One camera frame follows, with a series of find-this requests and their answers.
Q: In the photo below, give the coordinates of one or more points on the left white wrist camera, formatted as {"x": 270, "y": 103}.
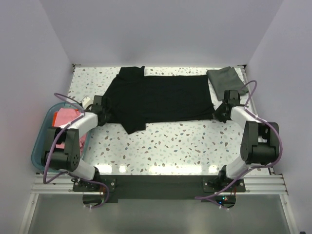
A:
{"x": 86, "y": 101}

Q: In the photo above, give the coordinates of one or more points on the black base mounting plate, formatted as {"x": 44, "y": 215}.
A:
{"x": 169, "y": 187}

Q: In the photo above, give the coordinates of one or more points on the aluminium frame rail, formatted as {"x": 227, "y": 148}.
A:
{"x": 254, "y": 185}

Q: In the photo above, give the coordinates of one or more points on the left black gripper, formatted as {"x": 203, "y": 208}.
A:
{"x": 104, "y": 123}

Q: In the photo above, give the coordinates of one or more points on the black t shirt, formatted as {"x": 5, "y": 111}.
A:
{"x": 134, "y": 99}

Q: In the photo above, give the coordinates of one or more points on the teal plastic laundry basket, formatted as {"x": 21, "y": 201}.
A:
{"x": 47, "y": 122}

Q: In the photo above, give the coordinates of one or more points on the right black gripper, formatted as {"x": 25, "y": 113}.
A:
{"x": 224, "y": 104}

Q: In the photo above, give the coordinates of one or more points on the folded grey t shirt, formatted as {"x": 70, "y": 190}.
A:
{"x": 226, "y": 79}

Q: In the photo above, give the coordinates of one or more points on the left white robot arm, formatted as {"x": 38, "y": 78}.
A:
{"x": 61, "y": 149}

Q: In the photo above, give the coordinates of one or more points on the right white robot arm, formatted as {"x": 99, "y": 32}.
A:
{"x": 260, "y": 145}

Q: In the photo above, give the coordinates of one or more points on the orange garment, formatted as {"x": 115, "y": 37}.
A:
{"x": 54, "y": 118}

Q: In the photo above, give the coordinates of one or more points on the pink t shirt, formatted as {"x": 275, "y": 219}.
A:
{"x": 64, "y": 116}

